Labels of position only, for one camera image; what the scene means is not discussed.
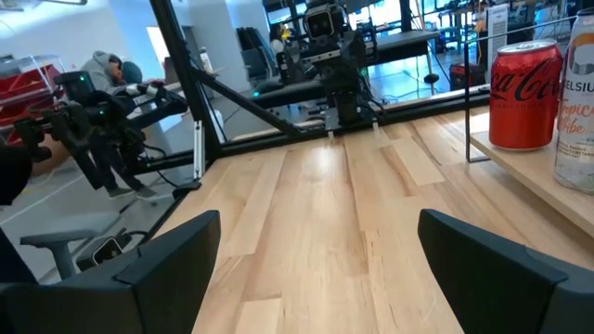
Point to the silver bracket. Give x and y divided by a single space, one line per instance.
199 148

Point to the red storage bins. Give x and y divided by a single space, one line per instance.
28 93

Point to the white Celsius Tropical Vibe can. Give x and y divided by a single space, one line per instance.
577 153

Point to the white sign board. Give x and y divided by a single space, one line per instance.
497 28

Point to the black aluminium table frame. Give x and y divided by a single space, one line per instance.
185 69

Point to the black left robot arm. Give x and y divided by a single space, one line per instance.
345 109

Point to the small black white device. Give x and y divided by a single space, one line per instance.
107 250

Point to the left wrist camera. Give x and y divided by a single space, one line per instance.
322 23

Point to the red Coca-Cola can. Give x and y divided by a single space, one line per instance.
524 116

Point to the grey chair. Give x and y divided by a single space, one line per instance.
69 229

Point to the black desk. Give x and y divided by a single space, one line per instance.
404 39

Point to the person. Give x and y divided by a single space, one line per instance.
99 69
278 44
116 176

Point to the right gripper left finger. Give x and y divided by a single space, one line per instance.
139 301

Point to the black office chair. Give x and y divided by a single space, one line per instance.
255 55

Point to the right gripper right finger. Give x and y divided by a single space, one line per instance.
501 287

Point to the red toolbox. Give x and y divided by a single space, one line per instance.
466 76

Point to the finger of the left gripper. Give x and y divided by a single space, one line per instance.
368 44
290 62

